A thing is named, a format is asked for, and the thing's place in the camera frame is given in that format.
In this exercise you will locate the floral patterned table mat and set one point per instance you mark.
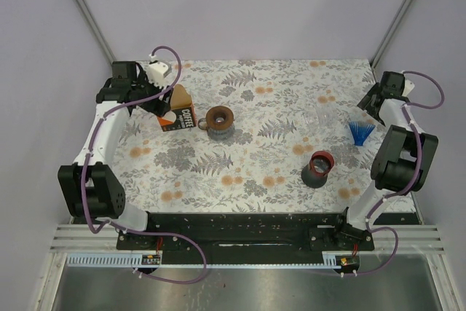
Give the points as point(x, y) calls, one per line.
point(259, 168)

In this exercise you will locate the blue ribbed dripper holder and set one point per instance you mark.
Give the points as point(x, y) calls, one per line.
point(360, 131)

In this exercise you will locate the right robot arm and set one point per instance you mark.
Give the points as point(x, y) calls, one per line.
point(403, 160)

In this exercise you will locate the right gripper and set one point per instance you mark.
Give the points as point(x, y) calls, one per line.
point(365, 102)

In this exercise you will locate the dark grey red-rimmed cup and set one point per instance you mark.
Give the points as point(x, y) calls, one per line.
point(315, 173)

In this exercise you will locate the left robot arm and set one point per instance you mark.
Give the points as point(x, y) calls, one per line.
point(90, 188)

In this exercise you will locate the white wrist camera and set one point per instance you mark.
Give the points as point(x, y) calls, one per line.
point(157, 71)
point(408, 88)

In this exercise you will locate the white slotted cable duct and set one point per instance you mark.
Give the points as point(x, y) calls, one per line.
point(127, 260)

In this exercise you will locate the orange coffee filter box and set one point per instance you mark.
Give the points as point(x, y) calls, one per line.
point(181, 114)

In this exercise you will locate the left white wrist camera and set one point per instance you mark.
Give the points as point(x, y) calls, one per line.
point(157, 71)

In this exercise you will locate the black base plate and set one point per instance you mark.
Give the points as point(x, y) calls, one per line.
point(318, 231)

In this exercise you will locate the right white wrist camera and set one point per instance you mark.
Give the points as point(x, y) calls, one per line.
point(408, 88)

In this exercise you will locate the aluminium frame rail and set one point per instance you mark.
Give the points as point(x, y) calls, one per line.
point(95, 30)

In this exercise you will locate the clear plastic dripper cone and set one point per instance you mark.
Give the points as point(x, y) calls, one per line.
point(320, 117)

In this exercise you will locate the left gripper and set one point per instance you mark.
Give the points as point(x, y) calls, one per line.
point(158, 106)

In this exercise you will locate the grey glass carafe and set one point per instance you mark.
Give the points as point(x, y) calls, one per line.
point(221, 129)

